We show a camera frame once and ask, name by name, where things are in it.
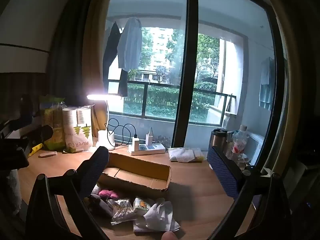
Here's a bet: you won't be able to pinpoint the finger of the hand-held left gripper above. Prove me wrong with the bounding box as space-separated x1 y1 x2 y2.
21 124 54 144

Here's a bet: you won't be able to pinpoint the cartoon print tissue pack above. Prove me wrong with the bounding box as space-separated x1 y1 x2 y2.
132 197 154 215

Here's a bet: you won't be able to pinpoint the pink soft pouch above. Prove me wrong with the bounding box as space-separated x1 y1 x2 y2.
98 189 121 201

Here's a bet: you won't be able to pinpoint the black sliding door frame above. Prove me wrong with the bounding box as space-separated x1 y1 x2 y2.
171 0 199 148

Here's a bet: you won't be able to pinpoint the cotton swab bag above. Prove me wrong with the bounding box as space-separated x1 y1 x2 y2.
111 198 137 225

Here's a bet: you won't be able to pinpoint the white box appliance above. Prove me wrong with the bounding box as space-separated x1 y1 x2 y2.
246 132 265 166

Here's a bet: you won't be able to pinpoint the white paper cup pack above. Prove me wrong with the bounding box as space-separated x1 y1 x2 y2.
62 106 94 153

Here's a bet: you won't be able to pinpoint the hanging black pants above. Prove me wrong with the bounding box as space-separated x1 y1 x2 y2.
103 21 128 98

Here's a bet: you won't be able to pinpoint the white folding knife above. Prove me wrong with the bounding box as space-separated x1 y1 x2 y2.
38 151 58 159

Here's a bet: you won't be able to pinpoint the crumpled white tissue paper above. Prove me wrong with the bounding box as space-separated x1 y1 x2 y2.
133 201 181 232

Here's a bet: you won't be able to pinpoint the cardboard box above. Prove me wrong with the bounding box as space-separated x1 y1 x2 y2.
97 151 173 198

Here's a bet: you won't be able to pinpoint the steel thermos mug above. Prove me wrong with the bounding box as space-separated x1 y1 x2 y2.
211 128 228 153

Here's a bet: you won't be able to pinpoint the yellow packet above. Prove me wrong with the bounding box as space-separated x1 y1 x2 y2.
28 142 45 157

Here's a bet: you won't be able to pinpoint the clear plastic water bottle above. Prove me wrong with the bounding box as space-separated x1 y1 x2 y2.
230 124 248 161

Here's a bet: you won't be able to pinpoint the small white charger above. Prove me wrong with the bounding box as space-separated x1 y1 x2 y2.
145 127 156 146

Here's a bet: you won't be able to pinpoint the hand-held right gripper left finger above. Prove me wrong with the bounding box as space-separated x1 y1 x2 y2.
25 145 110 240

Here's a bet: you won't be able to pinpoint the white wipes packet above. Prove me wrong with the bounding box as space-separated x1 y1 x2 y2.
167 147 203 163

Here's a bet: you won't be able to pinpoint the black balcony railing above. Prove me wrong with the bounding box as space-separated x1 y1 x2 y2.
107 78 237 127

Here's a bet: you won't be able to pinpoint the white desk lamp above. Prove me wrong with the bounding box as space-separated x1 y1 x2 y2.
86 92 123 151

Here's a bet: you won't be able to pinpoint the black cable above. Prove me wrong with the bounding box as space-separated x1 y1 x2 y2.
106 118 138 147

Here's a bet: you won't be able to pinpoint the white flat box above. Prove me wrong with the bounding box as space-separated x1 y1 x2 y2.
128 142 166 156

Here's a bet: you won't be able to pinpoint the hanging light blue shirt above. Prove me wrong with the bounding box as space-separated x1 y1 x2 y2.
117 17 143 72

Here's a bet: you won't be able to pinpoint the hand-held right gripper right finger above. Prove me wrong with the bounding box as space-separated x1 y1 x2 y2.
207 145 293 240

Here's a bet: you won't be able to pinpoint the dark grey curtain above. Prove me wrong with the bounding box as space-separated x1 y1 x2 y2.
47 0 100 110

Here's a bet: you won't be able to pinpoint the hanging teal towel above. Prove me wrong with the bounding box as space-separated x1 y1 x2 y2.
258 56 276 111

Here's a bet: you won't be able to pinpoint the green paper cup pack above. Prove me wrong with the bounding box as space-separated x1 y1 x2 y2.
39 95 67 151

